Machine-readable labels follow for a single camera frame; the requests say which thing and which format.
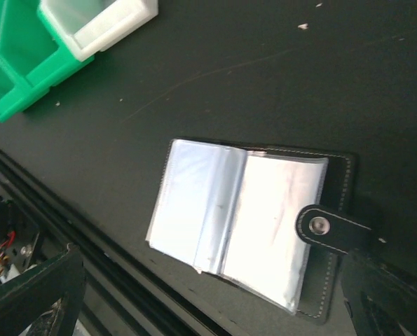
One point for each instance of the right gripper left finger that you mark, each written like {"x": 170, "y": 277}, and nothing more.
{"x": 47, "y": 299}

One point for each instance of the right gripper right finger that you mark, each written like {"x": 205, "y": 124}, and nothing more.
{"x": 381, "y": 299}

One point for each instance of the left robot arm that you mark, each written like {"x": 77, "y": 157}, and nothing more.
{"x": 19, "y": 236}

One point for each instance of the left circuit board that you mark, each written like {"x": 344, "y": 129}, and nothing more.
{"x": 3, "y": 247}

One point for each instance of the green plastic bin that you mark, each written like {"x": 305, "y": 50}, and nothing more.
{"x": 33, "y": 58}

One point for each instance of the white translucent bin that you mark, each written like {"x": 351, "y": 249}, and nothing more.
{"x": 89, "y": 27}

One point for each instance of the black aluminium rail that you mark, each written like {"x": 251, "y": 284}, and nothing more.
{"x": 124, "y": 297}

